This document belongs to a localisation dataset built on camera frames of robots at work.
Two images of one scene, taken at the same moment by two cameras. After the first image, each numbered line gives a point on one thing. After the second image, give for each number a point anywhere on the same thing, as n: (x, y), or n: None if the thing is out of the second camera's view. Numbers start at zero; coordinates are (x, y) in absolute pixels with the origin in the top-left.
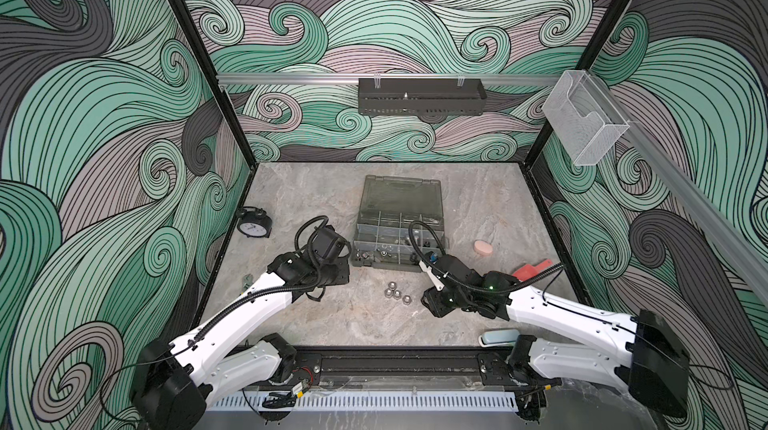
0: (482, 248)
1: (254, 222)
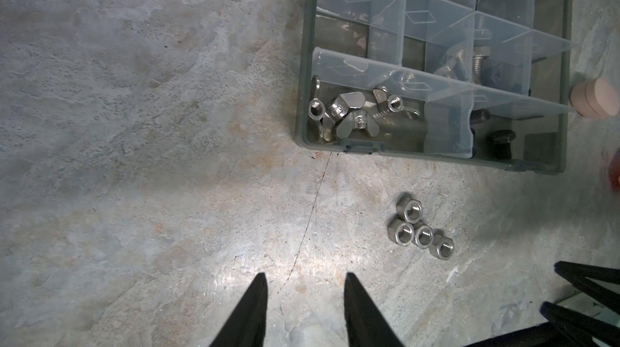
0: (596, 98)
1: None
